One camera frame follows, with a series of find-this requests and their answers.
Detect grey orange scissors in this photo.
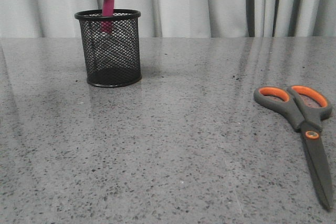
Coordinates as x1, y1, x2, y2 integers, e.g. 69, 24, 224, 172
254, 85, 333, 211

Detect pink pen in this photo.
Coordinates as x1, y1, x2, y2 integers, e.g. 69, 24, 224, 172
101, 0, 114, 34

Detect black mesh pen holder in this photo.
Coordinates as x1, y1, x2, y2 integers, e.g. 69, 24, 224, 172
75, 9, 142, 88

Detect grey curtain backdrop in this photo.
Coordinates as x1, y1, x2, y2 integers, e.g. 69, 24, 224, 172
1, 0, 335, 38

